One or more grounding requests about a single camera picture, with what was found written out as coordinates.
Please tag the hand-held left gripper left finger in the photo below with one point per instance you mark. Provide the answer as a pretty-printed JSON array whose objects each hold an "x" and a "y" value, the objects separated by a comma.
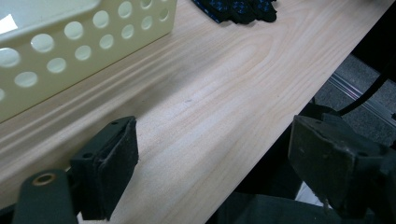
[{"x": 102, "y": 174}]

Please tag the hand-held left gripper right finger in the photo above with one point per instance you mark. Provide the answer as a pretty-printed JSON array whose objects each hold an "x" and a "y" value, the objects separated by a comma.
[{"x": 330, "y": 161}]

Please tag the cream perforated plastic basket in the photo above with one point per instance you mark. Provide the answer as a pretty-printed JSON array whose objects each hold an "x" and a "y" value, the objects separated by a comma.
[{"x": 77, "y": 46}]

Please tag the dark blue patterned cloth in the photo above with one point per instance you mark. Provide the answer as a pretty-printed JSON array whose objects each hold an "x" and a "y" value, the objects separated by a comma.
[{"x": 239, "y": 11}]

